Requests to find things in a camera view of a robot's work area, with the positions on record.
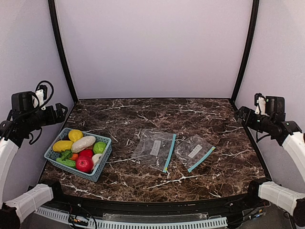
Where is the left black frame post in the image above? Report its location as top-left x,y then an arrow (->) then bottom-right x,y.
48,0 -> 78,104

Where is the right black frame post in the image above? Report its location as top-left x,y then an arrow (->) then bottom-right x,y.
231,0 -> 260,104

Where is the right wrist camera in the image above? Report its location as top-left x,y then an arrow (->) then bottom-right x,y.
254,93 -> 266,115

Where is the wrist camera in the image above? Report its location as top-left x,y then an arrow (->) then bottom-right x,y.
32,89 -> 46,110
254,93 -> 266,115

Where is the white slotted cable duct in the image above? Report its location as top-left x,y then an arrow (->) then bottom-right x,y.
35,207 -> 228,229

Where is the small clear zip bag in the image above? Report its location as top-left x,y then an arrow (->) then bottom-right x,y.
174,135 -> 216,173

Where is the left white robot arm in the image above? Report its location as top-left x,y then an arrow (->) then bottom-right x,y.
0,92 -> 68,229

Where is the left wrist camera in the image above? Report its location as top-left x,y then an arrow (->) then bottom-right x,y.
32,89 -> 46,110

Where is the large red toy apple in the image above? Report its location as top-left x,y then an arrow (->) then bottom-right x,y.
76,156 -> 94,173

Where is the green toy lettuce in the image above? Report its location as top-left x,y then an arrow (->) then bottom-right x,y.
60,150 -> 73,160

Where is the orange toy carrot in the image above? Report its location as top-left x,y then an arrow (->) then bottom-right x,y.
70,153 -> 79,161

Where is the black front frame rail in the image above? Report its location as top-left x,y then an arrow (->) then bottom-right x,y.
44,194 -> 269,216

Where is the yellow toy potato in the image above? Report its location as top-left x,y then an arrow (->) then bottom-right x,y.
52,140 -> 73,153

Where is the green toy cucumber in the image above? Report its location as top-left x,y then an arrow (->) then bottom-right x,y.
56,157 -> 76,168

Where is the large clear zip bag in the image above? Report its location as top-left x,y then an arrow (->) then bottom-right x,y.
132,129 -> 177,173

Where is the black frame post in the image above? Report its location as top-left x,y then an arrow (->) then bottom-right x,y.
231,0 -> 260,104
48,0 -> 78,104

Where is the yellow toy lemon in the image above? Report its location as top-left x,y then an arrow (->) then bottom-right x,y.
68,129 -> 83,142

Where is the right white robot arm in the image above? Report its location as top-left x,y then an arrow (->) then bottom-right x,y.
234,93 -> 305,227

